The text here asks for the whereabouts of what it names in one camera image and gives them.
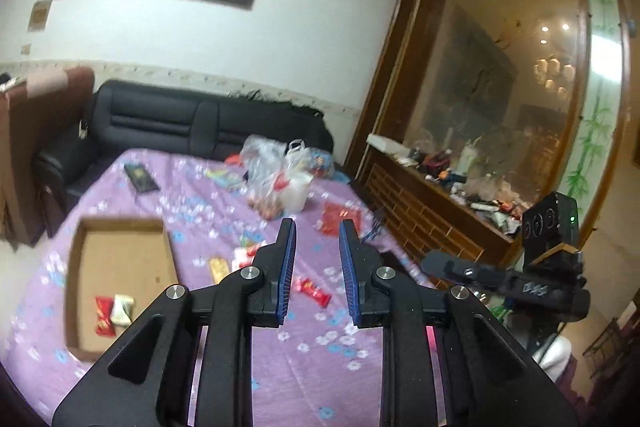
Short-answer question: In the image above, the clutter on cabinet ledge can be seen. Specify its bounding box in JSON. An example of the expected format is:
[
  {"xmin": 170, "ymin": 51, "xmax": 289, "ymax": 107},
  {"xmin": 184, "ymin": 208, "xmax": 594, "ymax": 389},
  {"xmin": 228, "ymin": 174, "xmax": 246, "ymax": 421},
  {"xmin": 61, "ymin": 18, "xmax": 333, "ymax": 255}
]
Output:
[{"xmin": 400, "ymin": 134, "xmax": 531, "ymax": 240}]

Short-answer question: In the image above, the brown armchair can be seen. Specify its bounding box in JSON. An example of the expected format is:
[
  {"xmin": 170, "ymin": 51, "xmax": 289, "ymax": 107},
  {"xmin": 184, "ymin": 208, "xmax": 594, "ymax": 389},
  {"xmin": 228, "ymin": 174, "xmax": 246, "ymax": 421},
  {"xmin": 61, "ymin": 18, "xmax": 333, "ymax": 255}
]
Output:
[{"xmin": 0, "ymin": 67, "xmax": 96, "ymax": 248}]

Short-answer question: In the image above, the red patterned packet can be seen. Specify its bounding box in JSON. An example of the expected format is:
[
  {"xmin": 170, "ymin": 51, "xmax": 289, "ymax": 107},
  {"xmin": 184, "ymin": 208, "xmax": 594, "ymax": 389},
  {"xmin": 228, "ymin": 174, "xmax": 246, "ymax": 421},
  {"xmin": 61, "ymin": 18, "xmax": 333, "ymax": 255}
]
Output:
[{"xmin": 320, "ymin": 202, "xmax": 362, "ymax": 237}]

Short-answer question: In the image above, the cardboard tray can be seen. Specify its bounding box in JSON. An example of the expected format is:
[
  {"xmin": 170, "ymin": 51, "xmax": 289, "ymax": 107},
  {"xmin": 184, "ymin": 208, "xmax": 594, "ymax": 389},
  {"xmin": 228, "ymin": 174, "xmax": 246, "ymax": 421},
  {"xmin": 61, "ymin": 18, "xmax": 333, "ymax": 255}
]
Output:
[{"xmin": 64, "ymin": 217, "xmax": 180, "ymax": 363}]

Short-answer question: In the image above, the black leather sofa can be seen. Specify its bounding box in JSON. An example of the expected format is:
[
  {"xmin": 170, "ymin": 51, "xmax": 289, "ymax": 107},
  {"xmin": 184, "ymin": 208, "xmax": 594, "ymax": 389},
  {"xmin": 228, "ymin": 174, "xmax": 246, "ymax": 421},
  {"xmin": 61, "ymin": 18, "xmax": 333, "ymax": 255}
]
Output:
[{"xmin": 35, "ymin": 79, "xmax": 335, "ymax": 202}]

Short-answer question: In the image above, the white green candy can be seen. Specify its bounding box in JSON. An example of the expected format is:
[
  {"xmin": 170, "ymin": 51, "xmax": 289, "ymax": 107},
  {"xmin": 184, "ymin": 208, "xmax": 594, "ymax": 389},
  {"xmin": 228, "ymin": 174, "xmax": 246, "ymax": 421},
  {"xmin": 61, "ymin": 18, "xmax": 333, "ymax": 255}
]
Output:
[{"xmin": 111, "ymin": 294, "xmax": 137, "ymax": 327}]

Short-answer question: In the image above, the white flat box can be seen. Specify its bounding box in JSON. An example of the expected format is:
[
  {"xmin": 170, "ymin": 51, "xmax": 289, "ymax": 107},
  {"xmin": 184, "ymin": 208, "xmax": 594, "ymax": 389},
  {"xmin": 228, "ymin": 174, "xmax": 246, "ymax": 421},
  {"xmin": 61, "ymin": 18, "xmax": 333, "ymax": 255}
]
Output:
[{"xmin": 366, "ymin": 133, "xmax": 412, "ymax": 156}]

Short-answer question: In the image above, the black flat box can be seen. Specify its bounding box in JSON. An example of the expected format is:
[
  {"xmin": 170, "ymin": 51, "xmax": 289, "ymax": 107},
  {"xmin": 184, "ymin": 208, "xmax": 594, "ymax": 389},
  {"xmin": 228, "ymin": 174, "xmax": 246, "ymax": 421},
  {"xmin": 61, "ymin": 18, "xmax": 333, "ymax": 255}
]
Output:
[{"xmin": 123, "ymin": 163, "xmax": 158, "ymax": 194}]

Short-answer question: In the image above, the blue cable stand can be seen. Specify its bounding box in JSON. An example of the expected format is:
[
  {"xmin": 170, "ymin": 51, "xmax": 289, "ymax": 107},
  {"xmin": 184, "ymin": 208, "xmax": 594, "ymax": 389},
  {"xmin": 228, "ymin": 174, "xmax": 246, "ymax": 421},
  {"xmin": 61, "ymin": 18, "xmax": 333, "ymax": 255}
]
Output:
[{"xmin": 360, "ymin": 207, "xmax": 386, "ymax": 244}]

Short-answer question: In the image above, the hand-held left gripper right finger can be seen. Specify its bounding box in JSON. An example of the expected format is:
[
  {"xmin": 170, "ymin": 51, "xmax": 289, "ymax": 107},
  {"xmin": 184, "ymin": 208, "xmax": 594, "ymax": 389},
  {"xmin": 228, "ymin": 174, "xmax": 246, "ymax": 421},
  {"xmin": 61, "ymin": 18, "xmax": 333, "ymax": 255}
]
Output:
[{"xmin": 339, "ymin": 219, "xmax": 581, "ymax": 427}]

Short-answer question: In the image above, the purple floral tablecloth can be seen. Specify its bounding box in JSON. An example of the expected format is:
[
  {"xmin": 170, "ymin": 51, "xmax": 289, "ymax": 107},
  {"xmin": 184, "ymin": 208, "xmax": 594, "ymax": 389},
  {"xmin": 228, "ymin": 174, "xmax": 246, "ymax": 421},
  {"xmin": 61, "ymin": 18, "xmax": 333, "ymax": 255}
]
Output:
[{"xmin": 0, "ymin": 148, "xmax": 443, "ymax": 427}]

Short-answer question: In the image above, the yellow wall plaque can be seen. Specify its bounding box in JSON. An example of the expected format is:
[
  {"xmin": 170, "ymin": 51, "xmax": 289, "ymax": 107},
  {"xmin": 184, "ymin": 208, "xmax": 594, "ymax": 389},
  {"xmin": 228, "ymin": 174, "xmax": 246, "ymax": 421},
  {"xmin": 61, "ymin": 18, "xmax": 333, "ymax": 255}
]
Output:
[{"xmin": 27, "ymin": 0, "xmax": 51, "ymax": 32}]

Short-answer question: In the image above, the clear plastic bag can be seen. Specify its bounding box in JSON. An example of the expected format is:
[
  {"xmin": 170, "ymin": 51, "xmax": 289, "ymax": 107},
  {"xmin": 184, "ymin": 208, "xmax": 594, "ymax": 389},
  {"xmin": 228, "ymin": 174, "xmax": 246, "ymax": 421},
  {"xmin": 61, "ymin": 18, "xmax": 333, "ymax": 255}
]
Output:
[{"xmin": 240, "ymin": 134, "xmax": 293, "ymax": 222}]

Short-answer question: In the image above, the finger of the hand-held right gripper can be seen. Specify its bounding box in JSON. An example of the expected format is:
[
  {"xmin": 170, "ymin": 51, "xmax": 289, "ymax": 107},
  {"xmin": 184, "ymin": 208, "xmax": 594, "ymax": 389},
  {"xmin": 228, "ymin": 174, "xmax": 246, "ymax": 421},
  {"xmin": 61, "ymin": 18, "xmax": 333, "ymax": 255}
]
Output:
[{"xmin": 421, "ymin": 249, "xmax": 508, "ymax": 290}]

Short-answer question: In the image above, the white plastic container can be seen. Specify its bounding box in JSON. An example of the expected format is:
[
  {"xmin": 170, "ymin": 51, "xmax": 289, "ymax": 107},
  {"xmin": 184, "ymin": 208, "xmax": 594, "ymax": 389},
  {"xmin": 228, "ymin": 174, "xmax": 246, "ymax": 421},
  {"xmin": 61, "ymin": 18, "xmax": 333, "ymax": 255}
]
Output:
[{"xmin": 284, "ymin": 141, "xmax": 315, "ymax": 214}]

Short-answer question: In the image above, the wooden glass cabinet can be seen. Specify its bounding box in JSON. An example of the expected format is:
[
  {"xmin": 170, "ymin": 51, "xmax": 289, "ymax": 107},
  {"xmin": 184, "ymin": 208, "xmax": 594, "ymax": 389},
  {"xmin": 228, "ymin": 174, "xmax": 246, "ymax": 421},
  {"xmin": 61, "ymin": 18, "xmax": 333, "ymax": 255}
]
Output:
[{"xmin": 345, "ymin": 0, "xmax": 640, "ymax": 288}]

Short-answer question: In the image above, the colourful booklet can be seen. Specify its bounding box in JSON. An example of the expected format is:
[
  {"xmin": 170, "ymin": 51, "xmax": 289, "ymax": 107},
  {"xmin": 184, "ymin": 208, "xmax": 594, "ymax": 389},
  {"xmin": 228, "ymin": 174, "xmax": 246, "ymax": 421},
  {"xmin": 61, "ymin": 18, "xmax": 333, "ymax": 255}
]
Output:
[{"xmin": 205, "ymin": 167, "xmax": 246, "ymax": 190}]

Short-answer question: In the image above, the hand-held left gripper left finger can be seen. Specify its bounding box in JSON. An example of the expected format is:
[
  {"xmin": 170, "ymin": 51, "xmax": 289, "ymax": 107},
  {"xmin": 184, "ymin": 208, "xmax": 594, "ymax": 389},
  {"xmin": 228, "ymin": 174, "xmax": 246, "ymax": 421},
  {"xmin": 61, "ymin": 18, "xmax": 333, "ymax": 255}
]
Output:
[{"xmin": 51, "ymin": 218, "xmax": 298, "ymax": 427}]

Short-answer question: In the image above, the colourful snack bag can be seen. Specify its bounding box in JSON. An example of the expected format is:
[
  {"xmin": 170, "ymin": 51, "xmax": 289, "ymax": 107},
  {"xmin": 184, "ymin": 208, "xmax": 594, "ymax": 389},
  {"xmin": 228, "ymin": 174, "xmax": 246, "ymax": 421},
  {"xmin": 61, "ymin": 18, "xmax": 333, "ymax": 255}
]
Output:
[{"xmin": 300, "ymin": 147, "xmax": 335, "ymax": 180}]

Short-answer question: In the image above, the gold snack bar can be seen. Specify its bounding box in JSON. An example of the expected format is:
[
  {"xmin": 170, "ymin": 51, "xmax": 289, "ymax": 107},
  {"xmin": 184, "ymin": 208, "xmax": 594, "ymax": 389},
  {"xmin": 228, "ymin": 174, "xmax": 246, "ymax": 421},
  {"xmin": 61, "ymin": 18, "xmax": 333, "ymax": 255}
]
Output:
[{"xmin": 207, "ymin": 257, "xmax": 232, "ymax": 285}]

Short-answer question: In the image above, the bamboo print panel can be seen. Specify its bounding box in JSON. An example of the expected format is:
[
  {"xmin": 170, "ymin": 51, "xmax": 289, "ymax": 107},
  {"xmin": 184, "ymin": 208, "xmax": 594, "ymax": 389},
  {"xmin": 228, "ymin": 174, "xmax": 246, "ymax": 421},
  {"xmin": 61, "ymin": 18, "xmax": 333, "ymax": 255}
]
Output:
[{"xmin": 560, "ymin": 0, "xmax": 632, "ymax": 228}]

